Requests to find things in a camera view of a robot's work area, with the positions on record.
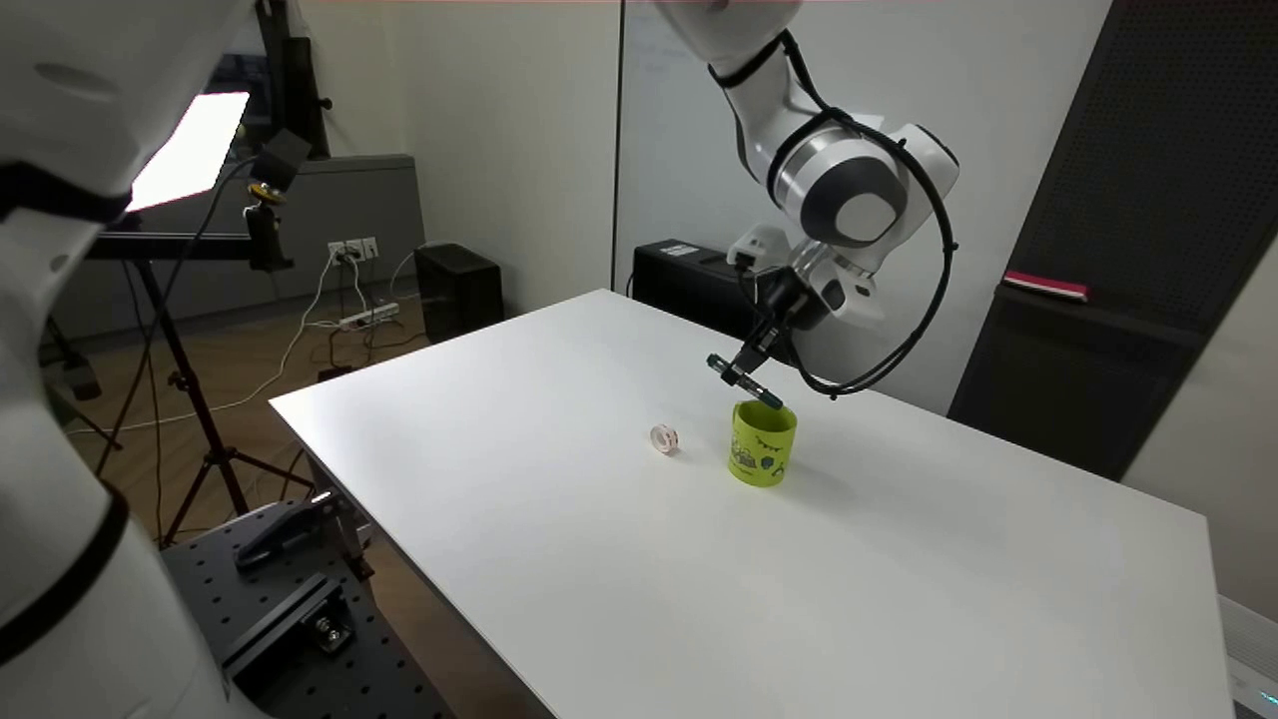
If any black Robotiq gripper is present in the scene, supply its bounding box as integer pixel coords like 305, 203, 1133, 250
724, 242, 885, 387

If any green whiteboard marker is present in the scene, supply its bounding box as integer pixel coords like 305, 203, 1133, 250
701, 348, 792, 410

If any lime green cup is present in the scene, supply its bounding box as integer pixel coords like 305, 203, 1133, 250
724, 396, 803, 491

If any wide black box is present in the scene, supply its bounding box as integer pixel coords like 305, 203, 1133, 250
627, 235, 803, 367

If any thin vertical pole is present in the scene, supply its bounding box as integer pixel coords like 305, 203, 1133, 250
608, 0, 629, 294

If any pink label strip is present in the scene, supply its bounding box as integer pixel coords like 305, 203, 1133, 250
998, 267, 1093, 307

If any small black box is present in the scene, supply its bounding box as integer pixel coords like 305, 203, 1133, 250
410, 238, 512, 342

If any dark door panel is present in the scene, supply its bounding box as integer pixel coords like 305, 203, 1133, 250
942, 0, 1278, 482

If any white power strip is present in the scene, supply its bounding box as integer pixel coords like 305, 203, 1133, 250
330, 300, 402, 335

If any black upright equipment stand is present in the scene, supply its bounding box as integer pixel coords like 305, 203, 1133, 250
253, 0, 335, 165

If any black perforated breadboard base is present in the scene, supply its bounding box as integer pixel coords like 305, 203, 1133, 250
156, 496, 458, 719

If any black tripod stand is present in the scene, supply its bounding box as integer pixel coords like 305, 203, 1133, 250
77, 250, 325, 549

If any LED light panel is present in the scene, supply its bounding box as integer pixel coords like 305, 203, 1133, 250
118, 82, 259, 219

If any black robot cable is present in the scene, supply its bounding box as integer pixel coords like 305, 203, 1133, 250
712, 26, 961, 404

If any white wall power outlet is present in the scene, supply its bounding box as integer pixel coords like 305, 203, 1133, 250
325, 233, 385, 263

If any white power cable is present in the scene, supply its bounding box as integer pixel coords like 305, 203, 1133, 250
234, 250, 371, 420

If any small black mounted camera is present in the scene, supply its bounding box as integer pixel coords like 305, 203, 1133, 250
239, 122, 319, 274

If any black clamp handle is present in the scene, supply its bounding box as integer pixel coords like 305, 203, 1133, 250
233, 491, 341, 580

